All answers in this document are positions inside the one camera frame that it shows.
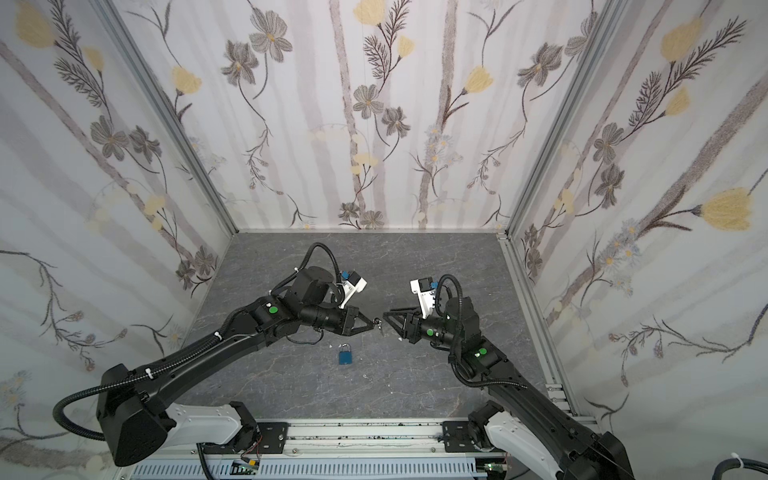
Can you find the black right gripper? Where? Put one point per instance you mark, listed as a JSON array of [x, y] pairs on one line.
[[410, 327]]

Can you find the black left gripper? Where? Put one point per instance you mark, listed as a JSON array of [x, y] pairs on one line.
[[347, 321]]

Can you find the blue padlock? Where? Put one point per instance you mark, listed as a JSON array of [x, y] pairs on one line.
[[345, 356]]

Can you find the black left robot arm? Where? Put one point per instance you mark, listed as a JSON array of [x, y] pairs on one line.
[[133, 412]]

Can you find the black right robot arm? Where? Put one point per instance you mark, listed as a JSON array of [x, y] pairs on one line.
[[549, 441]]

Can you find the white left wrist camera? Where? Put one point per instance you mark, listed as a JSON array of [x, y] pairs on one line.
[[352, 283]]

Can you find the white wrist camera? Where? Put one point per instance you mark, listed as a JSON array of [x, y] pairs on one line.
[[352, 283], [425, 290]]

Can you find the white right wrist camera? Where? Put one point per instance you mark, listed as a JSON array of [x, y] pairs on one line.
[[425, 290]]

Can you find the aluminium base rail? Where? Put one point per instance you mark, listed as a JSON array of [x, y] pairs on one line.
[[360, 438]]

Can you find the white slotted cable duct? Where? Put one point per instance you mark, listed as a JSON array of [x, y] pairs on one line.
[[376, 468]]

